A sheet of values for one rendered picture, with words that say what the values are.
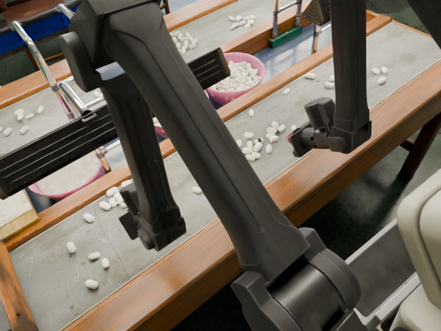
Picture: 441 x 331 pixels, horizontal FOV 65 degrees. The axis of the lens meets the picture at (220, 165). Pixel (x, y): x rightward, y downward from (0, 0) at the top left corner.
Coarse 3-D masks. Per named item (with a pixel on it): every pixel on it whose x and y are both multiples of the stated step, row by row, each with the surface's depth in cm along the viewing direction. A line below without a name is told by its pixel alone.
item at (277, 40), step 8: (296, 0) 157; (280, 8) 154; (272, 16) 154; (296, 16) 163; (272, 24) 157; (296, 24) 166; (272, 32) 160; (288, 32) 165; (296, 32) 168; (272, 40) 162; (280, 40) 164; (288, 40) 168; (272, 48) 164
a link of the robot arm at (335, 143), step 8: (312, 104) 83; (320, 104) 81; (328, 104) 81; (312, 112) 83; (320, 112) 82; (328, 112) 81; (312, 120) 84; (320, 120) 83; (328, 120) 81; (328, 128) 81; (328, 136) 82; (328, 144) 82; (336, 144) 79; (344, 144) 77
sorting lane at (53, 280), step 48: (384, 48) 147; (432, 48) 144; (288, 96) 132; (384, 96) 128; (288, 144) 117; (192, 192) 108; (48, 240) 101; (96, 240) 100; (48, 288) 92; (96, 288) 91
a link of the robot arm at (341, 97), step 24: (336, 0) 63; (360, 0) 62; (336, 24) 65; (360, 24) 64; (336, 48) 68; (360, 48) 66; (336, 72) 71; (360, 72) 69; (336, 96) 75; (360, 96) 72; (336, 120) 77; (360, 120) 75; (360, 144) 79
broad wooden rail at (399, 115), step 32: (416, 96) 123; (384, 128) 115; (416, 128) 133; (320, 160) 108; (352, 160) 108; (288, 192) 102; (320, 192) 108; (192, 256) 91; (224, 256) 91; (128, 288) 88; (160, 288) 87; (192, 288) 89; (96, 320) 83; (128, 320) 82; (160, 320) 89
